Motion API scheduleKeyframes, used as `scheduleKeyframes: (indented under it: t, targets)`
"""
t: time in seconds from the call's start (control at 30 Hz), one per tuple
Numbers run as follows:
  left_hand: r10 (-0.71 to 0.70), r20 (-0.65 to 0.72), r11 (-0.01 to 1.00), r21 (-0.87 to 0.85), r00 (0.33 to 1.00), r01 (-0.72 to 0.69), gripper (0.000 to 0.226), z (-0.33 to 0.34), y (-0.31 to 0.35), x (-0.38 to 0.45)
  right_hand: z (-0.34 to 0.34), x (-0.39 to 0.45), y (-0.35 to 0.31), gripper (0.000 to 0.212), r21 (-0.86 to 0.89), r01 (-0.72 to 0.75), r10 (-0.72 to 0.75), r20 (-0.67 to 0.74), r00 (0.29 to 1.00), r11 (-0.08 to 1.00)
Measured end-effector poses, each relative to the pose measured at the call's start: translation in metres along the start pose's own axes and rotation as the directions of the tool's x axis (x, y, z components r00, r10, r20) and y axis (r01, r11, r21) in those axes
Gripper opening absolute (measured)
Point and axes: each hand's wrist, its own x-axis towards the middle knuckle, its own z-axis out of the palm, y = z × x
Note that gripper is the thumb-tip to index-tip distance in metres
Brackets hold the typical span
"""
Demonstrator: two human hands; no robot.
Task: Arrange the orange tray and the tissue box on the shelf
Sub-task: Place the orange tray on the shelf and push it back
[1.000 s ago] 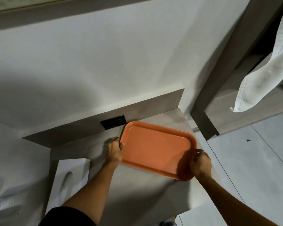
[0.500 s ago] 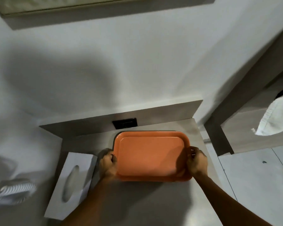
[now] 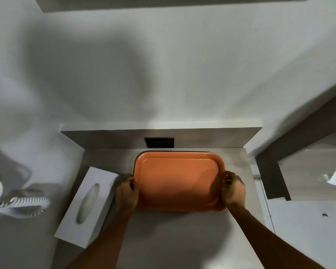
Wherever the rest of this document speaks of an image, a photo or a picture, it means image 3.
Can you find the person's right hand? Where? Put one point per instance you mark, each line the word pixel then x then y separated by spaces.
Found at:
pixel 234 193

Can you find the person's left hand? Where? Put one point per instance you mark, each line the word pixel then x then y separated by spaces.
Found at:
pixel 126 194

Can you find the person's left fingers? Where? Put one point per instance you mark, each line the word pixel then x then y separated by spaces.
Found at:
pixel 131 181

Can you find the person's right thumb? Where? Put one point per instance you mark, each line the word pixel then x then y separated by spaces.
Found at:
pixel 224 184

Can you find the orange plastic tray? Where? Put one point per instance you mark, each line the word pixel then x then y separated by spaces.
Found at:
pixel 179 180

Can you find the person's left forearm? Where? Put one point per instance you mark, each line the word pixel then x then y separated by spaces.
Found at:
pixel 100 239

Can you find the person's right forearm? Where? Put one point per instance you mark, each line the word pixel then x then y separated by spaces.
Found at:
pixel 271 240

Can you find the white tissue box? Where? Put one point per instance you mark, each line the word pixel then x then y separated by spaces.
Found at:
pixel 86 205

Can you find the grey wooden shelf unit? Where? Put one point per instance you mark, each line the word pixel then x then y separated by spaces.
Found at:
pixel 305 162

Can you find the white cabinet door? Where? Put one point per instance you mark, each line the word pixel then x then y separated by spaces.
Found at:
pixel 308 232

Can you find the grey overhead shelf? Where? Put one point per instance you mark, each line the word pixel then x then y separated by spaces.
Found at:
pixel 168 2

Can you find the black wall power outlet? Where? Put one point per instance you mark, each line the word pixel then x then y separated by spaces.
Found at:
pixel 159 142

